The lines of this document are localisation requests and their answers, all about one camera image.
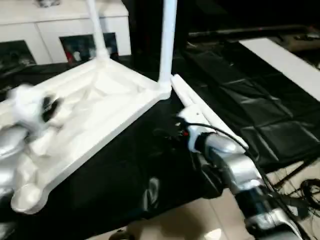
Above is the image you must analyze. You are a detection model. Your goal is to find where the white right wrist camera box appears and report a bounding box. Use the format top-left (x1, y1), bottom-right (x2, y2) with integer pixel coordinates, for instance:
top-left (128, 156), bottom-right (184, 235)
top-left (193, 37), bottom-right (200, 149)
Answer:
top-left (174, 105), bottom-right (207, 152)

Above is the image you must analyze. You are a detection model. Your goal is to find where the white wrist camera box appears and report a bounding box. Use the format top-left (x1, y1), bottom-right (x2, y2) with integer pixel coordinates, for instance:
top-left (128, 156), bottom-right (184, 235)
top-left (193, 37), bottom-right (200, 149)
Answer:
top-left (174, 105), bottom-right (207, 152)
top-left (9, 82), bottom-right (64, 135)

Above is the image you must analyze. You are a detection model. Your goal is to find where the black work mat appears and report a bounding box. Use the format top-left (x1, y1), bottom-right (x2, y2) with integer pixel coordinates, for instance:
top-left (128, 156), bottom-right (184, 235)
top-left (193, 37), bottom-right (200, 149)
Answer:
top-left (0, 40), bottom-right (320, 238)

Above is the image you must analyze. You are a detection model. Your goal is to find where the white plastic table top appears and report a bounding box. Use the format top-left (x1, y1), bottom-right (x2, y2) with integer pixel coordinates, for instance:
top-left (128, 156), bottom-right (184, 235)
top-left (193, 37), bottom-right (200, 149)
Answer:
top-left (0, 57), bottom-right (174, 216)

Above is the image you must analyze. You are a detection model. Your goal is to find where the small grey metal object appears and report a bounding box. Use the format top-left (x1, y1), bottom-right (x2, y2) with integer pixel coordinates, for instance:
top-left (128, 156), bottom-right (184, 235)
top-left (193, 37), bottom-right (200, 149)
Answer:
top-left (36, 0), bottom-right (62, 8)

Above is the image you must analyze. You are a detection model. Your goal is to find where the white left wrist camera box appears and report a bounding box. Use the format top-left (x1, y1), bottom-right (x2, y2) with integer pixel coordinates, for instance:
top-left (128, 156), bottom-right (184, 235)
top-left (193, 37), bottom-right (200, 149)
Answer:
top-left (9, 82), bottom-right (64, 135)

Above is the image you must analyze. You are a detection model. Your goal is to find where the white flat board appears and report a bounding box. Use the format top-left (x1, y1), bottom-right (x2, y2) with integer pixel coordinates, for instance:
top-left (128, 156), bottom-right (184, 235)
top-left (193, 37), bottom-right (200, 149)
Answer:
top-left (238, 37), bottom-right (320, 102)

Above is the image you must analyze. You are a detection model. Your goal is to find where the dark cabinet with yellow label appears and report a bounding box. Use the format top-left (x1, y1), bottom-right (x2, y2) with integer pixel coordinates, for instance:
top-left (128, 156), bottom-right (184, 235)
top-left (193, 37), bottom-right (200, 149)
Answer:
top-left (122, 0), bottom-right (320, 56)

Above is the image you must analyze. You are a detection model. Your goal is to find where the white cabinet with glass doors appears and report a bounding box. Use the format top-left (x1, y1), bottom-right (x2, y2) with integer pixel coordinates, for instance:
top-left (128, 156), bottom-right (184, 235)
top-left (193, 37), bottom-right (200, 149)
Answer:
top-left (0, 0), bottom-right (132, 67)

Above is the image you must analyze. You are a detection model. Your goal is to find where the black horizontal bar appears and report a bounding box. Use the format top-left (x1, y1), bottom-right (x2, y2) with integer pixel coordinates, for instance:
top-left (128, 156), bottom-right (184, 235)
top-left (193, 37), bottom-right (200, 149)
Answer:
top-left (187, 27), bottom-right (320, 41)

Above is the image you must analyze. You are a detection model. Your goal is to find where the grey round robot part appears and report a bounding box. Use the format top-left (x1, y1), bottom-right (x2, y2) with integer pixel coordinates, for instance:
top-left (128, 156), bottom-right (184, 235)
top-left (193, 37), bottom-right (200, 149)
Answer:
top-left (107, 230), bottom-right (132, 240)

